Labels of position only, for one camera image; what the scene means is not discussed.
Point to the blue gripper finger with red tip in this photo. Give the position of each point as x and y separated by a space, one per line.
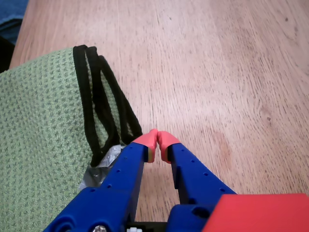
193 178
116 193

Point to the green waffle cloth black trim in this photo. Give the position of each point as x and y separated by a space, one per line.
36 133

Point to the silver foil wrapper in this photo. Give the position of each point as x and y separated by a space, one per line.
96 174

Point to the blue denim fabric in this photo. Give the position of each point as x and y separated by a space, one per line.
9 9

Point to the red camera mount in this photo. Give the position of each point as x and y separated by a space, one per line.
260 215

